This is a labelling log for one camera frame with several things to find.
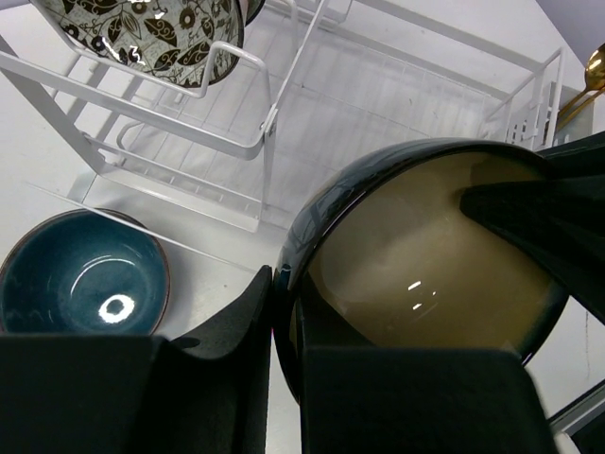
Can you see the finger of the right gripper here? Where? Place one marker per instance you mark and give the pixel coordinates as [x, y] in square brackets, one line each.
[582, 159]
[559, 223]

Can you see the gold metal spoon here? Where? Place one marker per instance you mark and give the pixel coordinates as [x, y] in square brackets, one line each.
[593, 87]

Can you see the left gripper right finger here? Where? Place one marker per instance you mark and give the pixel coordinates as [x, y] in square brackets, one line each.
[318, 324]

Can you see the leaf patterned bowl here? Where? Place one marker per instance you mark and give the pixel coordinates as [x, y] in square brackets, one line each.
[166, 40]

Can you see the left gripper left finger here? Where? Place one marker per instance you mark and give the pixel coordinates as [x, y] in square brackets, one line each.
[222, 334]

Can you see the dark blue ceramic bowl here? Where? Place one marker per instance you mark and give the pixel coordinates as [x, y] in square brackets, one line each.
[86, 273]

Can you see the white wire dish rack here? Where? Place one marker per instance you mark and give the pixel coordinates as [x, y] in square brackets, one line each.
[221, 177]

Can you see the beige bowl black rim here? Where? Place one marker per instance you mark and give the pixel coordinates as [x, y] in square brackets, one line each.
[386, 250]

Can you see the white slotted spatula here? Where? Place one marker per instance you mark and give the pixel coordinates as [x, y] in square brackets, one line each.
[528, 125]

